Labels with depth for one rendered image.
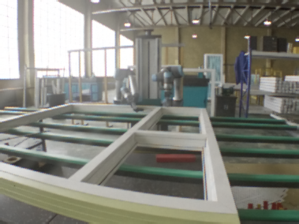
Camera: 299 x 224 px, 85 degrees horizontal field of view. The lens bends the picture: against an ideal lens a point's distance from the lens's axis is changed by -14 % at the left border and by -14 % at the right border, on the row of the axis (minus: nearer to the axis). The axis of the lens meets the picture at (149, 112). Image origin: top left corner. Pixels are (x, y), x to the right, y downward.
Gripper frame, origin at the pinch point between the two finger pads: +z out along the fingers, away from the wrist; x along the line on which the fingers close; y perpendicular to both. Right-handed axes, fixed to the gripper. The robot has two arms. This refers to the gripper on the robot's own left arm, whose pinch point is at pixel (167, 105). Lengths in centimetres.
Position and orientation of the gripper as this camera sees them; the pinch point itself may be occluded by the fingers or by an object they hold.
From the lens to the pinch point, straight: 182.4
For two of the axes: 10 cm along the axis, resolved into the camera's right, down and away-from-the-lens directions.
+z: 0.0, 9.8, 1.9
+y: 9.7, 0.4, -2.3
